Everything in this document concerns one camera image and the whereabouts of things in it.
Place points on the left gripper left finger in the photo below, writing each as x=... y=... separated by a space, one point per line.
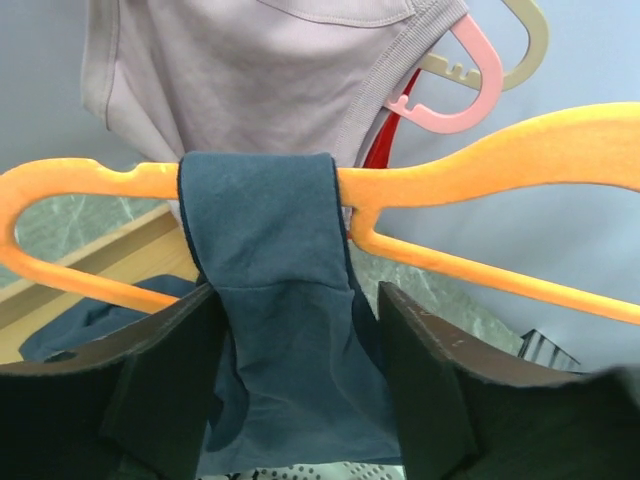
x=131 y=405

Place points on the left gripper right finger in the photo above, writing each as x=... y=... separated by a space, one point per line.
x=467 y=410

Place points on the navy blue tank top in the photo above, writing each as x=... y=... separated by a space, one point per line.
x=299 y=379

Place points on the orange plastic hanger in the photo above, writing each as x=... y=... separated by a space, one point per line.
x=593 y=144

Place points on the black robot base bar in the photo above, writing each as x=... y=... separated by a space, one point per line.
x=538 y=349

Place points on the red tank top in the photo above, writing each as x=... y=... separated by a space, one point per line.
x=379 y=153

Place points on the mauve tank top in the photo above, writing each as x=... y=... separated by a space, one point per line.
x=278 y=77

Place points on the pink plastic hanger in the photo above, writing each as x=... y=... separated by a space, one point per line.
x=487 y=79

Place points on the white perforated plastic basket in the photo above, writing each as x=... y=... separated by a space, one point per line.
x=330 y=471

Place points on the wooden clothes rack centre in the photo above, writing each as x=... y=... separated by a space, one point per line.
x=150 y=245

